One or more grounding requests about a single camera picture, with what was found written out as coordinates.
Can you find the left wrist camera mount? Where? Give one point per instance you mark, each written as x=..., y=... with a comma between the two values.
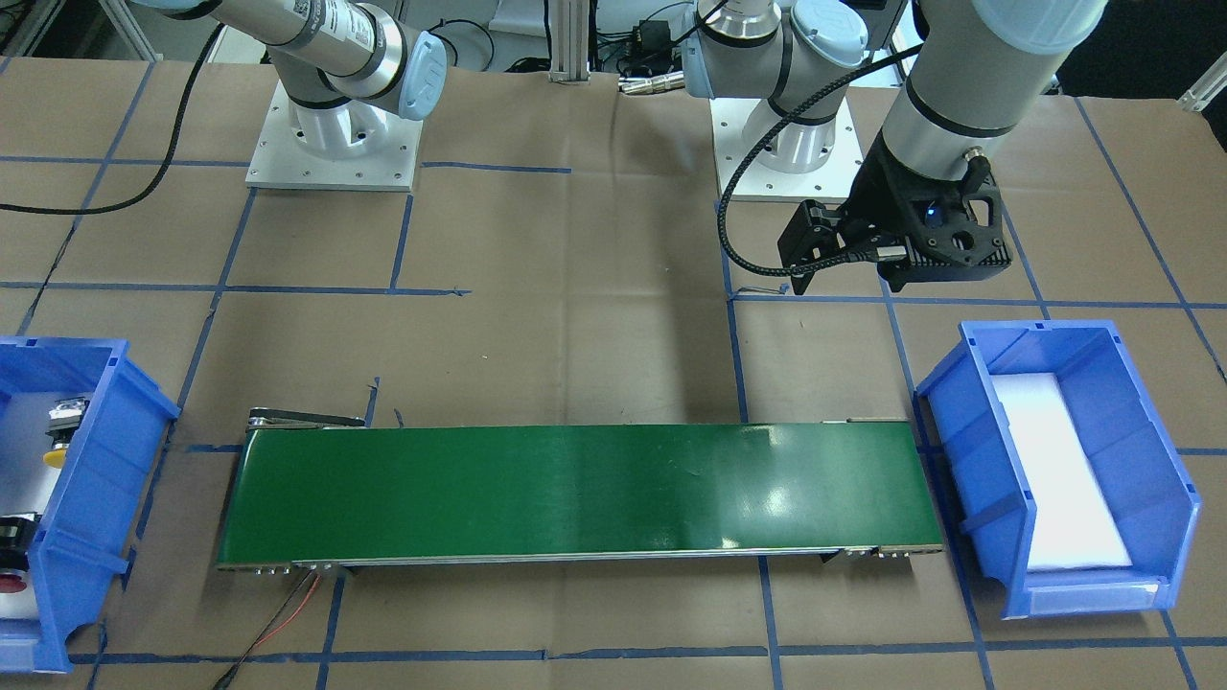
x=949, y=231

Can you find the red push button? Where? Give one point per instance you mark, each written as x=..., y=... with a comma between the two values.
x=17, y=536

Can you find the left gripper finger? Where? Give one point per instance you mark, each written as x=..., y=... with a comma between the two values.
x=801, y=282

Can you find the blue plastic bin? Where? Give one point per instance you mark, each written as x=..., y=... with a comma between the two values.
x=79, y=543
x=1148, y=490

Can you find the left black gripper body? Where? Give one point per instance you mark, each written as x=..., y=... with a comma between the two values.
x=883, y=193

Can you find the green conveyor belt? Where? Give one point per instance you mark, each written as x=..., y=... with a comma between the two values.
x=353, y=496

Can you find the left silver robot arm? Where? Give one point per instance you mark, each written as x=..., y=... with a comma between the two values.
x=980, y=67

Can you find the aluminium profile post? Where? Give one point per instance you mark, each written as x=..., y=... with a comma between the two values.
x=569, y=33

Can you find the yellow push button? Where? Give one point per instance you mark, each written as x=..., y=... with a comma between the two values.
x=65, y=418

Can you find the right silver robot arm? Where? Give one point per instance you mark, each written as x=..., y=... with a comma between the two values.
x=358, y=82

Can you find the white foam pad bin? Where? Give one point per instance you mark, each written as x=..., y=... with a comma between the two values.
x=26, y=481
x=1073, y=528

